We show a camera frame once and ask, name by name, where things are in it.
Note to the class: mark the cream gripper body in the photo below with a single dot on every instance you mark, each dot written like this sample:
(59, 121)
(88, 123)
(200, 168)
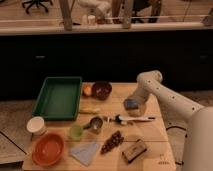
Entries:
(140, 111)

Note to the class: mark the blue sponge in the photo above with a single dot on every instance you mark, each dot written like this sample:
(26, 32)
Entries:
(130, 104)

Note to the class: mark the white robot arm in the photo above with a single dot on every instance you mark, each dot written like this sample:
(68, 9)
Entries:
(198, 146)

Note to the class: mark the metal measuring cup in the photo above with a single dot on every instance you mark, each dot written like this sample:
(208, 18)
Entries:
(94, 125)

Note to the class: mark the green plastic cup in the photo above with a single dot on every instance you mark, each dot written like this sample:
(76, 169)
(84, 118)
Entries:
(75, 132)

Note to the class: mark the white ceramic cup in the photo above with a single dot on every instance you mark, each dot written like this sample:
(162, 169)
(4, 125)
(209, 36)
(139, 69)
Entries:
(36, 125)

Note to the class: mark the dark red bowl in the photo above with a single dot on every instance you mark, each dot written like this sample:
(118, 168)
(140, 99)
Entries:
(101, 90)

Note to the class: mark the brown grape bunch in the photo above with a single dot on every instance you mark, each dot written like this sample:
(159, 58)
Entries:
(115, 140)

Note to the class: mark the yellow banana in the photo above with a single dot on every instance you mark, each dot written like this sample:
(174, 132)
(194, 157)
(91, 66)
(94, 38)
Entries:
(89, 111)

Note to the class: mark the black wooden-top box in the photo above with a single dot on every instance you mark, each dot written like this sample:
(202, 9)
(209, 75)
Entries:
(134, 151)

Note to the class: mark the orange fruit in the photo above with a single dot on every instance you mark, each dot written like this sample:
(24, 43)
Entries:
(87, 90)

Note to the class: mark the blue cloth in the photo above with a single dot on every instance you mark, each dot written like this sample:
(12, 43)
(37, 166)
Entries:
(85, 153)

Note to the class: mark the green plastic tray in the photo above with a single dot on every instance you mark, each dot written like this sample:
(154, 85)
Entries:
(59, 98)

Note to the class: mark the wooden table leg right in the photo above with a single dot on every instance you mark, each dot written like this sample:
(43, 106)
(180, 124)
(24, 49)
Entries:
(127, 14)

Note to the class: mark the wooden table leg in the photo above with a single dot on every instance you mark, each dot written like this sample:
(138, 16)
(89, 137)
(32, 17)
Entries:
(127, 14)
(66, 15)

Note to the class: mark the orange bowl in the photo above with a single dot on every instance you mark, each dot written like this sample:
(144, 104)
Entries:
(48, 149)

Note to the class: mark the wooden table leg left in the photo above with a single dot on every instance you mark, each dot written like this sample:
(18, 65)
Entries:
(66, 15)

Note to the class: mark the black office chair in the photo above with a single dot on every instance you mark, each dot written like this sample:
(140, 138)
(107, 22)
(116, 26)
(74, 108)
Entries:
(37, 3)

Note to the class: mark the white handled brush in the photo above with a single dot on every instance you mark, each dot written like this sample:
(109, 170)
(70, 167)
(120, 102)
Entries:
(125, 120)

